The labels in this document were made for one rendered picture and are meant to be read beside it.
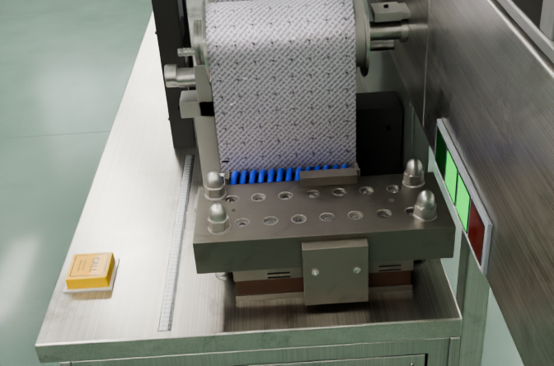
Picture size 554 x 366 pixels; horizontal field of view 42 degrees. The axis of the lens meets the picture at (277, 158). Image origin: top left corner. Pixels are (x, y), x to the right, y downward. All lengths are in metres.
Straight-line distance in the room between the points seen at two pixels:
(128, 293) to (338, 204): 0.38
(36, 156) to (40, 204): 0.45
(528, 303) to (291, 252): 0.48
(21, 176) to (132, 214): 2.11
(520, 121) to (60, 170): 2.95
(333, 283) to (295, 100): 0.30
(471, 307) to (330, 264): 0.65
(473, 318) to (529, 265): 1.02
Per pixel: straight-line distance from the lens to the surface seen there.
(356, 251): 1.11
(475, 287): 1.68
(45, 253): 2.97
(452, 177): 0.95
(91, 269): 1.28
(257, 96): 1.20
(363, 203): 1.18
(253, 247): 1.12
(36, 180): 3.46
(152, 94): 1.91
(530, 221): 0.71
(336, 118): 1.23
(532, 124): 0.68
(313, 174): 1.22
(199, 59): 1.21
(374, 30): 1.23
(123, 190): 1.52
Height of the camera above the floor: 1.69
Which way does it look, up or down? 31 degrees down
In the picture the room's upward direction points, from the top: 4 degrees counter-clockwise
